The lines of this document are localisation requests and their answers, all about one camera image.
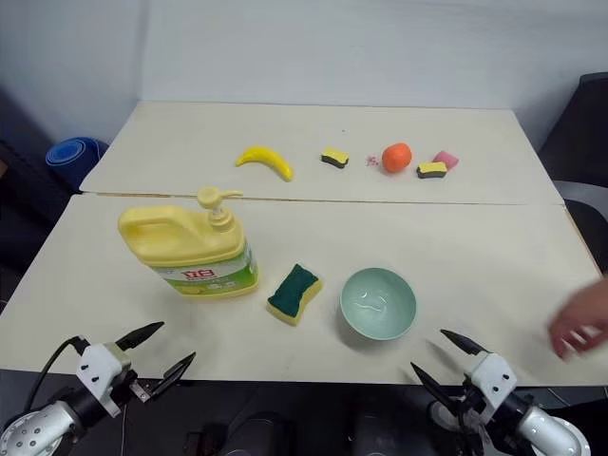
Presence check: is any dark furniture beside table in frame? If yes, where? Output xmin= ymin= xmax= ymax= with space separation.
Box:
xmin=0 ymin=85 xmax=83 ymax=305

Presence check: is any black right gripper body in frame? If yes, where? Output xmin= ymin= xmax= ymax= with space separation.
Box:
xmin=448 ymin=372 xmax=488 ymax=431

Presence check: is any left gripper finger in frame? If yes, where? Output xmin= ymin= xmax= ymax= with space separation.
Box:
xmin=115 ymin=321 xmax=165 ymax=353
xmin=144 ymin=351 xmax=198 ymax=401

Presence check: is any yellow banana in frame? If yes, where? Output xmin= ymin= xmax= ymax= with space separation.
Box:
xmin=235 ymin=144 xmax=295 ymax=183

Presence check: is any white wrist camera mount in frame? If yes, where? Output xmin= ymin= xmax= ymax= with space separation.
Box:
xmin=467 ymin=351 xmax=518 ymax=412
xmin=77 ymin=343 xmax=133 ymax=406

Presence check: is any mint green bowl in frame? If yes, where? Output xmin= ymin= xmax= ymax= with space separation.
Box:
xmin=339 ymin=267 xmax=418 ymax=341

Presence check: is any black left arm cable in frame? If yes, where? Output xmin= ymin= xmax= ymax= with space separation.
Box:
xmin=26 ymin=334 xmax=90 ymax=415

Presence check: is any green and yellow sponge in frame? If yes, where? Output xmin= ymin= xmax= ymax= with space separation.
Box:
xmin=266 ymin=263 xmax=325 ymax=329

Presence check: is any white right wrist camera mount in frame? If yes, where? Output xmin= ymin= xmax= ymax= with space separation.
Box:
xmin=467 ymin=351 xmax=518 ymax=412

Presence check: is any yellow detergent pump bottle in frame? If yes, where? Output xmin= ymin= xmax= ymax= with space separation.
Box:
xmin=117 ymin=185 xmax=260 ymax=299

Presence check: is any black office chair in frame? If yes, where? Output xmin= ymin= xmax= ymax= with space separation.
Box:
xmin=538 ymin=71 xmax=608 ymax=276

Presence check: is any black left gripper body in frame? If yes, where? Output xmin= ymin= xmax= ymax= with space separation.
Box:
xmin=113 ymin=340 xmax=156 ymax=404

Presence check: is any orange fruit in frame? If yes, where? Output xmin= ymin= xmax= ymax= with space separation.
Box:
xmin=381 ymin=142 xmax=412 ymax=174

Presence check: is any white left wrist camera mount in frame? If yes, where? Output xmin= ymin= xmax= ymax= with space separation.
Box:
xmin=77 ymin=343 xmax=133 ymax=406

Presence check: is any person's bare hand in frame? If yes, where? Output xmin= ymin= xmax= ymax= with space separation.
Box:
xmin=547 ymin=272 xmax=608 ymax=360

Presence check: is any blue rolled mat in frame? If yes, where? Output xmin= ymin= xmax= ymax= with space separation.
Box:
xmin=45 ymin=137 xmax=109 ymax=181

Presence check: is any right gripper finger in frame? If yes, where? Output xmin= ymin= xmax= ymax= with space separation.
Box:
xmin=409 ymin=362 xmax=460 ymax=410
xmin=440 ymin=329 xmax=491 ymax=356

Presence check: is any small yellow black sponge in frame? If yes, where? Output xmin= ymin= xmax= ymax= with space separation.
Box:
xmin=320 ymin=148 xmax=352 ymax=170
xmin=416 ymin=161 xmax=449 ymax=181

